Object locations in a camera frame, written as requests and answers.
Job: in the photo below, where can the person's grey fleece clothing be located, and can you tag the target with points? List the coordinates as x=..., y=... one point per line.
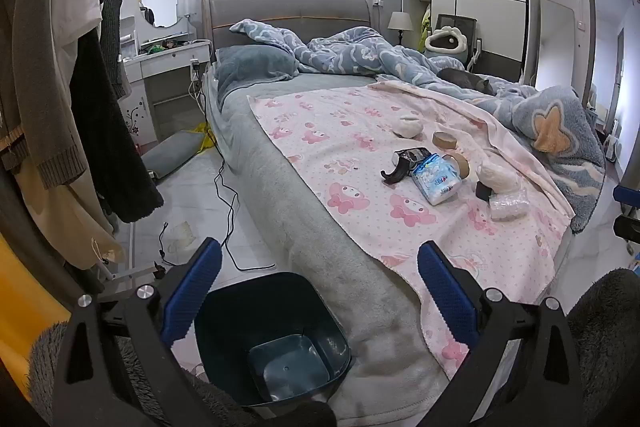
x=610, y=332

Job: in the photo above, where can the dark teal plastic bin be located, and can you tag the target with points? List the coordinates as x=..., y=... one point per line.
x=225, y=327

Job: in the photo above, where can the yellow cloth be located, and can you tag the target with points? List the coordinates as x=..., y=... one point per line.
x=202, y=137

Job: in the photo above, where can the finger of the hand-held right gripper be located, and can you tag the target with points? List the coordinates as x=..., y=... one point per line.
x=630, y=227
x=627, y=197

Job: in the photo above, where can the dark green knit vest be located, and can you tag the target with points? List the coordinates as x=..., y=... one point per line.
x=110, y=7

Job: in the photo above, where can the black office chair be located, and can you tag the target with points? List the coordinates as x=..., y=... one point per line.
x=462, y=24

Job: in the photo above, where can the grey floor cushion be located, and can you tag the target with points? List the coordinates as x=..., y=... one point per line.
x=170, y=154

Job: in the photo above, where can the white dressing table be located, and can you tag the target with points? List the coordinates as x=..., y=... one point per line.
x=160, y=82

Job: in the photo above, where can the grey door frame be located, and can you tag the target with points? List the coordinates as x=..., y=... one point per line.
x=591, y=7

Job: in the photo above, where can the grey fleece bed sheet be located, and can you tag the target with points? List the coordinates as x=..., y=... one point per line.
x=280, y=187

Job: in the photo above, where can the grey brown knit cardigan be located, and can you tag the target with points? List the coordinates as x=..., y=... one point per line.
x=35, y=57

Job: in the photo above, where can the grey cat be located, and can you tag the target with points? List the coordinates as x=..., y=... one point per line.
x=462, y=79

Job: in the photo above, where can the grey blue pillow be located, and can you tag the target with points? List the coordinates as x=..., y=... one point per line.
x=250, y=67

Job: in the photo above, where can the white crumpled tissue ball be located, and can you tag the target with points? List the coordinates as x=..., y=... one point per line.
x=407, y=127

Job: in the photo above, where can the pink printed blanket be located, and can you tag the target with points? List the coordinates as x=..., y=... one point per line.
x=340, y=147

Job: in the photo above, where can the yellow object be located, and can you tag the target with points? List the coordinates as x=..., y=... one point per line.
x=20, y=307

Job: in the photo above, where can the clear plastic bag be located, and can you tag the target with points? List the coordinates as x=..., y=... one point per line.
x=507, y=207

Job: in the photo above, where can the blue white plastic wrapper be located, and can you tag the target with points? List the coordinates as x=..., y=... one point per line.
x=435, y=182

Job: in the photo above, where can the brown cardboard tape core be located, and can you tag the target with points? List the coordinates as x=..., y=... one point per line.
x=465, y=167
x=444, y=145

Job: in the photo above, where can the beige coat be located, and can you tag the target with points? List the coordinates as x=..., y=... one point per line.
x=65, y=217

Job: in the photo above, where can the black tissue packet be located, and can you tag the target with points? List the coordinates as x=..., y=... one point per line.
x=400, y=169

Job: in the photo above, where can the blue patterned duvet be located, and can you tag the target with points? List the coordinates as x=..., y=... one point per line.
x=350, y=52

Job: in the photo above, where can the white metal clothes rack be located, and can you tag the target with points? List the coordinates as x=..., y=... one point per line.
x=125, y=276

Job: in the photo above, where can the grey shade bedside lamp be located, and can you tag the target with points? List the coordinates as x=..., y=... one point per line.
x=400, y=21

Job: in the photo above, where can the crumpled paper sheet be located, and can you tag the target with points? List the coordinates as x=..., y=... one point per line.
x=182, y=234

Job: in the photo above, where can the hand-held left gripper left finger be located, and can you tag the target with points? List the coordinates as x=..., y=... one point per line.
x=192, y=294

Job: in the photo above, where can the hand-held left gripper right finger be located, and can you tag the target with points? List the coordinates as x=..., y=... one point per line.
x=445, y=297

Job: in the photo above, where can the grey padded headboard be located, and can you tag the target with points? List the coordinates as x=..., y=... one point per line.
x=290, y=12

